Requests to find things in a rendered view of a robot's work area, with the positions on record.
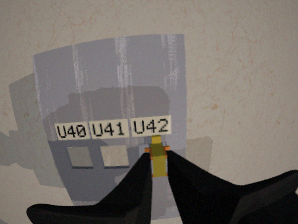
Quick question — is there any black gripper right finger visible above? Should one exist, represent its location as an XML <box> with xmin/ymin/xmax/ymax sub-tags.
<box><xmin>166</xmin><ymin>151</ymin><xmax>298</xmax><ymax>224</ymax></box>

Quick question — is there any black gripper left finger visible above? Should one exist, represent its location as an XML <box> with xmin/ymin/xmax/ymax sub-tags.
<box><xmin>27</xmin><ymin>153</ymin><xmax>153</xmax><ymax>224</ymax></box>

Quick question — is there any grey metal plate with square holes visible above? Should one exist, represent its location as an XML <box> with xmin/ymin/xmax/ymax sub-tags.
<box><xmin>32</xmin><ymin>34</ymin><xmax>186</xmax><ymax>206</ymax></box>

